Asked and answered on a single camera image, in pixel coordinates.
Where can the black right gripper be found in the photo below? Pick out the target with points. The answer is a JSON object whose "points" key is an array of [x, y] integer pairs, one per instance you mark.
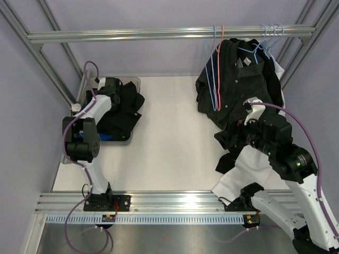
{"points": [[241, 130]]}

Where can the black shirt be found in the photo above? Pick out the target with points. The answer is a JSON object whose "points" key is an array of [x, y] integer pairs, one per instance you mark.
{"points": [[122, 121]]}

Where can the pink wire hanger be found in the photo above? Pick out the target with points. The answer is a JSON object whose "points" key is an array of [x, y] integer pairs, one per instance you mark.
{"points": [[218, 85]]}

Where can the blue wire hanger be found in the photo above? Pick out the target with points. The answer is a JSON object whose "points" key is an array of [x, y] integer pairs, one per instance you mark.
{"points": [[211, 74], [278, 33], [254, 51], [271, 31]]}

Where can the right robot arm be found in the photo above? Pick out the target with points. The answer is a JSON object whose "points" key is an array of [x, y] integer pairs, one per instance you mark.
{"points": [[311, 233]]}

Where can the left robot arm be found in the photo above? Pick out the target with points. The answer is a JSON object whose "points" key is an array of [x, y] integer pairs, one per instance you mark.
{"points": [[81, 142]]}

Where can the white shirt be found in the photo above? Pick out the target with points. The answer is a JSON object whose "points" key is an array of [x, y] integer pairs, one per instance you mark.
{"points": [[240, 168]]}

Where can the dark pinstriped shirt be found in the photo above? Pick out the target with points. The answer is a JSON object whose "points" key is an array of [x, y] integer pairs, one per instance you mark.
{"points": [[231, 109]]}

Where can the clear plastic bin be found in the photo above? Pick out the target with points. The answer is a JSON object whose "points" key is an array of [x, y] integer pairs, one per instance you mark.
{"points": [[81, 99]]}

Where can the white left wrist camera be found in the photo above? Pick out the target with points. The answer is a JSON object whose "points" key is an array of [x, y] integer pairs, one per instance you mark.
{"points": [[101, 83]]}

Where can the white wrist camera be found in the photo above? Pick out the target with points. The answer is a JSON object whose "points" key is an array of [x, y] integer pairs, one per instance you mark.
{"points": [[101, 83], [254, 108]]}

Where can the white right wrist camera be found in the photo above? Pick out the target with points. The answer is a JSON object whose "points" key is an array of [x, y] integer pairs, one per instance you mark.
{"points": [[254, 108]]}

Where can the aluminium hanging rail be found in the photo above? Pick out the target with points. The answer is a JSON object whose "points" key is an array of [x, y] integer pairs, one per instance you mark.
{"points": [[161, 34]]}

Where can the white slotted cable duct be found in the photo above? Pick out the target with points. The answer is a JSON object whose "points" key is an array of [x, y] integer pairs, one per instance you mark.
{"points": [[148, 219]]}

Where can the right aluminium frame post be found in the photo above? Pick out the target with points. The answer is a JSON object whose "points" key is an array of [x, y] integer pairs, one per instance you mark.
{"points": [[296, 50]]}

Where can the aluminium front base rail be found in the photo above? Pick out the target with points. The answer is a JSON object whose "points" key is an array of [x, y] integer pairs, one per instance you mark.
{"points": [[185, 202]]}

